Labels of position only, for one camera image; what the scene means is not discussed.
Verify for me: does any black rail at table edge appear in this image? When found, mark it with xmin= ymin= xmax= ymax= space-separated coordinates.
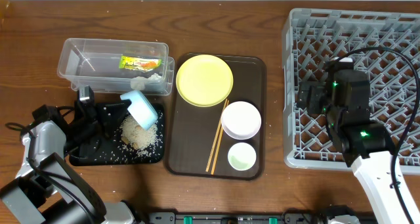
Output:
xmin=149 ymin=211 xmax=378 ymax=224

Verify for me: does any black waste tray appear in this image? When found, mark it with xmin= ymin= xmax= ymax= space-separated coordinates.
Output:
xmin=69 ymin=104 xmax=165 ymax=166

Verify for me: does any yellow snack wrapper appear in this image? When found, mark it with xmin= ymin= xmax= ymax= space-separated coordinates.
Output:
xmin=119 ymin=56 xmax=162 ymax=72

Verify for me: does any small pale green cup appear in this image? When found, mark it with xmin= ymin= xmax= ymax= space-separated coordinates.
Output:
xmin=228 ymin=143 xmax=257 ymax=171

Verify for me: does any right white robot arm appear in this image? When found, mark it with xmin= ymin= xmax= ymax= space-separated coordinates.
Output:
xmin=297 ymin=58 xmax=419 ymax=223

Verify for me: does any white bowl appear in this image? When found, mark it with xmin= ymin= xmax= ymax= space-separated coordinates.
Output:
xmin=221 ymin=101 xmax=262 ymax=140

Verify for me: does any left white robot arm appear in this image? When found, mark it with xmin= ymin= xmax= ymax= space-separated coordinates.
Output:
xmin=1 ymin=86 xmax=148 ymax=223

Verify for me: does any pile of rice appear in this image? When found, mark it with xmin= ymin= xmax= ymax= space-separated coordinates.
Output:
xmin=113 ymin=115 xmax=163 ymax=162

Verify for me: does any wooden chopstick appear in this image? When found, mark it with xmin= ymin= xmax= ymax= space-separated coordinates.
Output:
xmin=205 ymin=99 xmax=228 ymax=172
xmin=211 ymin=120 xmax=224 ymax=175

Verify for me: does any white tissue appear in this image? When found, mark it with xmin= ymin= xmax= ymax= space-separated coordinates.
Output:
xmin=130 ymin=73 xmax=162 ymax=91

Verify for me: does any grey dishwasher rack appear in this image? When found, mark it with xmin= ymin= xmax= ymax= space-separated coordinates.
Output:
xmin=282 ymin=9 xmax=419 ymax=175

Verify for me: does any clear plastic bin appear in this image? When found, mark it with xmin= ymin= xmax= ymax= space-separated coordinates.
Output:
xmin=57 ymin=38 xmax=175 ymax=96

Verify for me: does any light blue bowl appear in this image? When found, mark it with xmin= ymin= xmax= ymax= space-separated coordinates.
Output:
xmin=120 ymin=90 xmax=158 ymax=130

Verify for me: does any yellow plate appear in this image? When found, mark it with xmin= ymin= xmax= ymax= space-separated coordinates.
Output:
xmin=176 ymin=55 xmax=234 ymax=107

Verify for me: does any dark brown serving tray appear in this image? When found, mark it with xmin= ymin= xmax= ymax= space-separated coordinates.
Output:
xmin=165 ymin=55 xmax=266 ymax=181

